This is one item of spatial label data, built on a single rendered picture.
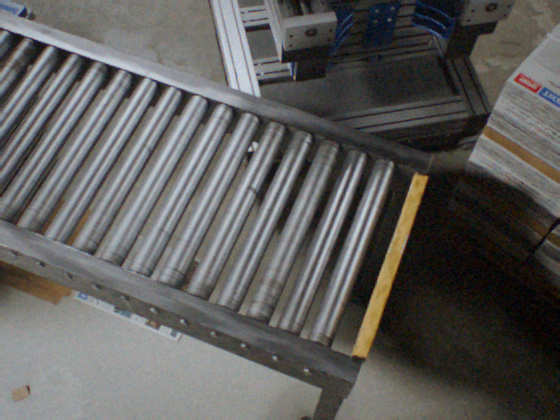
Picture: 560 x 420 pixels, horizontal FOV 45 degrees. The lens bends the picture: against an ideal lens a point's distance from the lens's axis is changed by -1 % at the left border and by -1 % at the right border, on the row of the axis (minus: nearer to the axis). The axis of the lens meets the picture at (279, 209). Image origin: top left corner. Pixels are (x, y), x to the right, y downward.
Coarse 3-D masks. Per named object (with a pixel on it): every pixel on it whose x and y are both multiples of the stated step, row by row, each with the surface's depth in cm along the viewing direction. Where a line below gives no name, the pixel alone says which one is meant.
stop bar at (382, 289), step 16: (416, 176) 145; (416, 192) 143; (416, 208) 141; (400, 224) 139; (400, 240) 137; (400, 256) 136; (384, 272) 134; (384, 288) 132; (384, 304) 131; (368, 320) 129; (368, 336) 128; (352, 352) 126; (368, 352) 126
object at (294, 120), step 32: (32, 32) 163; (64, 32) 164; (32, 64) 173; (128, 64) 160; (160, 64) 160; (128, 96) 168; (160, 96) 163; (224, 96) 156; (256, 96) 156; (288, 128) 154; (320, 128) 152; (352, 128) 153; (416, 160) 149
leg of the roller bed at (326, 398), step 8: (328, 392) 137; (320, 400) 145; (328, 400) 142; (336, 400) 140; (320, 408) 151; (328, 408) 148; (336, 408) 145; (312, 416) 161; (320, 416) 158; (328, 416) 155
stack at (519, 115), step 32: (544, 64) 160; (512, 96) 160; (544, 96) 155; (512, 128) 168; (544, 128) 160; (480, 160) 184; (512, 160) 175; (544, 160) 168; (512, 192) 185; (544, 192) 176; (448, 224) 218; (480, 224) 206; (512, 224) 196; (544, 224) 185; (512, 256) 206; (544, 256) 195; (512, 288) 219
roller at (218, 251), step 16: (272, 128) 152; (272, 144) 150; (256, 160) 148; (272, 160) 150; (256, 176) 146; (240, 192) 144; (256, 192) 146; (240, 208) 142; (224, 224) 140; (240, 224) 142; (224, 240) 139; (208, 256) 137; (224, 256) 138; (208, 272) 135; (192, 288) 134; (208, 288) 134
